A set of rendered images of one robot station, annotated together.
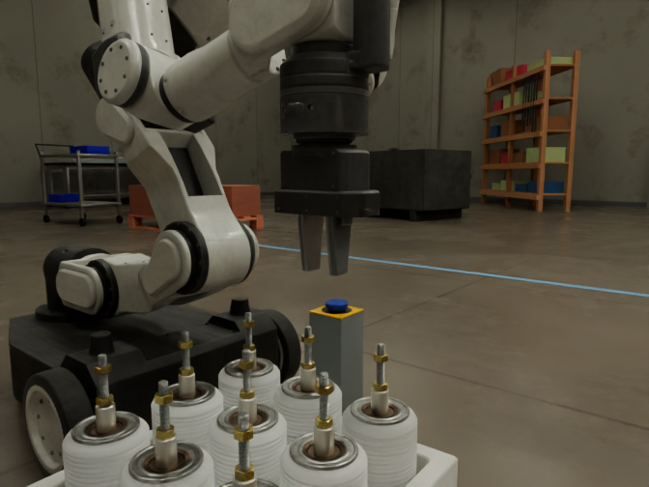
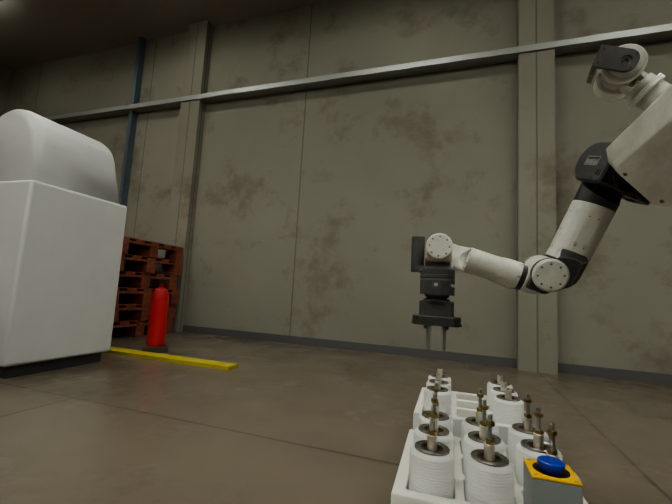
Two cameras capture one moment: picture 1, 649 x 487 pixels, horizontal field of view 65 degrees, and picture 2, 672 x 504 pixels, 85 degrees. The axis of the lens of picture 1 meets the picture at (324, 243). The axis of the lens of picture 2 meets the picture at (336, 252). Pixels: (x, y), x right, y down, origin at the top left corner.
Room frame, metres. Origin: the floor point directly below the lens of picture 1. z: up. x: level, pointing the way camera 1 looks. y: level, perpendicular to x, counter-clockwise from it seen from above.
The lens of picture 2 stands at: (1.33, -0.59, 0.58)
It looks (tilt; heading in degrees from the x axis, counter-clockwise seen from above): 6 degrees up; 160
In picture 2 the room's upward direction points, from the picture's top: 3 degrees clockwise
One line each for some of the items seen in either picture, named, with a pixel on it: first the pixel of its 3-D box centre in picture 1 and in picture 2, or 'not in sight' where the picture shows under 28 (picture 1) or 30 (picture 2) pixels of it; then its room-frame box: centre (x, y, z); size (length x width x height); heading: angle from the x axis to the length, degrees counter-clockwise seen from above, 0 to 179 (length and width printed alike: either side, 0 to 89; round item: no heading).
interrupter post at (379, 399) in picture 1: (380, 401); (432, 442); (0.62, -0.07, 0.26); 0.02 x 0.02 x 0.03
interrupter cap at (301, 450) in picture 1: (324, 450); (433, 430); (0.52, 0.00, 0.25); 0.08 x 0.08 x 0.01
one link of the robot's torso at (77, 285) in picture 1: (114, 282); not in sight; (1.25, 0.53, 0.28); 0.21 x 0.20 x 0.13; 51
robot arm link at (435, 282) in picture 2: (325, 154); (436, 301); (0.52, 0.00, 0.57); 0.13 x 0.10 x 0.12; 50
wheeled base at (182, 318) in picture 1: (122, 319); not in sight; (1.23, 0.50, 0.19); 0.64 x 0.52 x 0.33; 51
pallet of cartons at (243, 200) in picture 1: (194, 207); not in sight; (5.06, 1.29, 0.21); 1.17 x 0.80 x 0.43; 51
